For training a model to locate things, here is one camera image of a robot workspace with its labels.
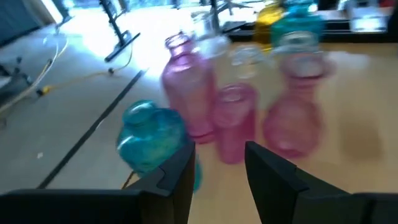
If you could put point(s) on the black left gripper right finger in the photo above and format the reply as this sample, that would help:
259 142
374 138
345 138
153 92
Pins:
295 202

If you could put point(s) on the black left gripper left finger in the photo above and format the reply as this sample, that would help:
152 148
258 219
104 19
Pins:
155 202

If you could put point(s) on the teal square diamond-pattern glass vase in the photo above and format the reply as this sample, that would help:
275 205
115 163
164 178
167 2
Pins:
149 140

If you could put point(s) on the pink bulbous flared glass vase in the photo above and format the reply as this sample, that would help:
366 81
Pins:
292 124

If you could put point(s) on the pink wide-mouthed cylinder glass vase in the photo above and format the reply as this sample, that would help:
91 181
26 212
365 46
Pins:
234 130

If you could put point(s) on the pink ribbed narrow-necked glass vase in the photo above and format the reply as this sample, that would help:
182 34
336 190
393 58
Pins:
189 93

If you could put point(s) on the clear ribbed cylindrical glass vase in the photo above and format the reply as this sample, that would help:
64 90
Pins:
245 62

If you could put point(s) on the yellow slim glass vase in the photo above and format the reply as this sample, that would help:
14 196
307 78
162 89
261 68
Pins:
266 25

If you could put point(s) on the teal bulbous flared glass vase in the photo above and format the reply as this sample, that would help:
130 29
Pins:
298 20

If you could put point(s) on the black floor stand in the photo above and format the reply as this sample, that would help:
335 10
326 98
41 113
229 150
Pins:
124 39

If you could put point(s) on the black metal table frame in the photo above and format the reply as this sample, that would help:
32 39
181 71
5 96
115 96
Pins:
357 36

